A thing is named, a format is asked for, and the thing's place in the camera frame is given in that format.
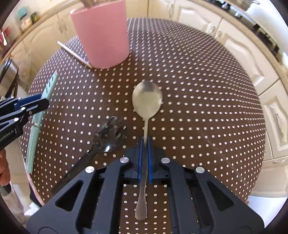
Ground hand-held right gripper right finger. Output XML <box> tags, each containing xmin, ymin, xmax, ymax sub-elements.
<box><xmin>147</xmin><ymin>139</ymin><xmax>264</xmax><ymax>234</ymax></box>

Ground black gas stove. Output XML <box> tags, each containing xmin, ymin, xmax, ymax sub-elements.
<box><xmin>211</xmin><ymin>0</ymin><xmax>280</xmax><ymax>55</ymax></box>

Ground red kitchen utensils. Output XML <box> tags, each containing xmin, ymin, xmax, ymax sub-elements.
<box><xmin>0</xmin><ymin>27</ymin><xmax>12</xmax><ymax>46</ymax></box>

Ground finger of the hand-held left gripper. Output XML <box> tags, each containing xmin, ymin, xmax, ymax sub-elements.
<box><xmin>0</xmin><ymin>94</ymin><xmax>44</xmax><ymax>113</ymax></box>
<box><xmin>0</xmin><ymin>99</ymin><xmax>50</xmax><ymax>130</ymax></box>

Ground teal small container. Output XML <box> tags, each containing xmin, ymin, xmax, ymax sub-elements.
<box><xmin>17</xmin><ymin>7</ymin><xmax>28</xmax><ymax>21</ymax></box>

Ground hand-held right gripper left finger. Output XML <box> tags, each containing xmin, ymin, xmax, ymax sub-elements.
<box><xmin>26</xmin><ymin>136</ymin><xmax>144</xmax><ymax>234</ymax></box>

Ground black plastic spork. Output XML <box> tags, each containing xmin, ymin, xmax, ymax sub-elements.
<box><xmin>51</xmin><ymin>115</ymin><xmax>129</xmax><ymax>194</ymax></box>

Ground small boxes on counter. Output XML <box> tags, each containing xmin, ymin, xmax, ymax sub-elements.
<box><xmin>21</xmin><ymin>12</ymin><xmax>39</xmax><ymax>31</ymax></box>

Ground person's left hand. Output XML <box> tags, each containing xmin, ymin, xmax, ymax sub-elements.
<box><xmin>0</xmin><ymin>150</ymin><xmax>11</xmax><ymax>186</ymax></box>

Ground round polka dot table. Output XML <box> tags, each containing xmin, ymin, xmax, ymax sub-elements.
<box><xmin>20</xmin><ymin>17</ymin><xmax>266</xmax><ymax>234</ymax></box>

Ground stainless steel trash can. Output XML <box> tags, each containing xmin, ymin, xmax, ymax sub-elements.
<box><xmin>0</xmin><ymin>55</ymin><xmax>19</xmax><ymax>97</ymax></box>

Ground mint green plastic utensil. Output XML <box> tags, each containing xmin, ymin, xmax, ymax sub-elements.
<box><xmin>25</xmin><ymin>72</ymin><xmax>58</xmax><ymax>174</ymax></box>

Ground silver metal spoon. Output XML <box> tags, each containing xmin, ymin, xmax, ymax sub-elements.
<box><xmin>132</xmin><ymin>80</ymin><xmax>163</xmax><ymax>221</ymax></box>

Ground pink cup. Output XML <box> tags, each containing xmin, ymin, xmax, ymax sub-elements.
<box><xmin>70</xmin><ymin>0</ymin><xmax>130</xmax><ymax>69</ymax></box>

